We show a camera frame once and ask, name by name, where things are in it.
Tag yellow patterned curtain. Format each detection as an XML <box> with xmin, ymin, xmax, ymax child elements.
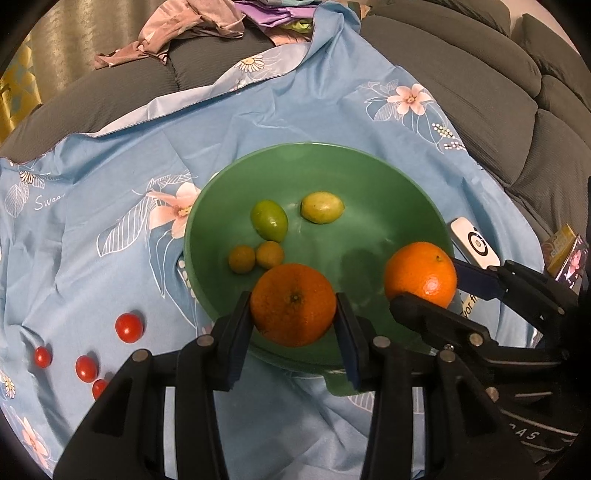
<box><xmin>0</xmin><ymin>46</ymin><xmax>43</xmax><ymax>145</ymax></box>

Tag blue floral cloth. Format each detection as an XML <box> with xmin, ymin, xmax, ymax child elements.
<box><xmin>0</xmin><ymin>0</ymin><xmax>543</xmax><ymax>480</ymax></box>

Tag green oval fruit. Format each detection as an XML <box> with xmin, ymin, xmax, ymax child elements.
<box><xmin>250</xmin><ymin>200</ymin><xmax>289</xmax><ymax>243</ymax></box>

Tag yellow-green oval fruit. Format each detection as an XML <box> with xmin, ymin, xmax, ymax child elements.
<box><xmin>300</xmin><ymin>191</ymin><xmax>345</xmax><ymax>224</ymax></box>

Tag yellow packet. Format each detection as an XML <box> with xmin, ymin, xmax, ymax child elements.
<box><xmin>547</xmin><ymin>224</ymin><xmax>583</xmax><ymax>273</ymax></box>

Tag purple clothing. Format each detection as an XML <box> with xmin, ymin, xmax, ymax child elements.
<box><xmin>235</xmin><ymin>0</ymin><xmax>320</xmax><ymax>45</ymax></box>

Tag orange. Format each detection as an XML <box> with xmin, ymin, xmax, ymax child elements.
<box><xmin>250</xmin><ymin>263</ymin><xmax>337</xmax><ymax>348</ymax></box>
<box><xmin>384</xmin><ymin>241</ymin><xmax>458</xmax><ymax>309</ymax></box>

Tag white remote control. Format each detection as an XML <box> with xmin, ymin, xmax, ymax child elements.
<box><xmin>449</xmin><ymin>217</ymin><xmax>502</xmax><ymax>269</ymax></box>

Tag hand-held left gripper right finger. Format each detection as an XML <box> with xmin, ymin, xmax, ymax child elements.
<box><xmin>334</xmin><ymin>293</ymin><xmax>542</xmax><ymax>480</ymax></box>

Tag small yellow kumquat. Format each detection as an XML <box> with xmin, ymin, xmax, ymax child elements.
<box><xmin>228</xmin><ymin>246</ymin><xmax>256</xmax><ymax>274</ymax></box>
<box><xmin>256</xmin><ymin>241</ymin><xmax>284</xmax><ymax>269</ymax></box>

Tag green bowl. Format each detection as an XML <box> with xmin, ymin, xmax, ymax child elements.
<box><xmin>183</xmin><ymin>142</ymin><xmax>462</xmax><ymax>398</ymax></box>

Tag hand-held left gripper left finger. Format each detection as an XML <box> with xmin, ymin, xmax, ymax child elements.
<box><xmin>53</xmin><ymin>291</ymin><xmax>253</xmax><ymax>480</ymax></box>

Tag pink-brown clothing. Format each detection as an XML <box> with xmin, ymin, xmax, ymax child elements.
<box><xmin>93</xmin><ymin>0</ymin><xmax>246</xmax><ymax>70</ymax></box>

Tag beige curtain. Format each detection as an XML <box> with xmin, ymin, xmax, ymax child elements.
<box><xmin>28</xmin><ymin>0</ymin><xmax>158</xmax><ymax>112</ymax></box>

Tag grey sofa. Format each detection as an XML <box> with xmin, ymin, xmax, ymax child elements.
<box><xmin>0</xmin><ymin>0</ymin><xmax>591</xmax><ymax>287</ymax></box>

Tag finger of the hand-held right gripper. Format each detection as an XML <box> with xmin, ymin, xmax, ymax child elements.
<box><xmin>390</xmin><ymin>292</ymin><xmax>502</xmax><ymax>366</ymax></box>
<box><xmin>454</xmin><ymin>258</ymin><xmax>579</xmax><ymax>329</ymax></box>

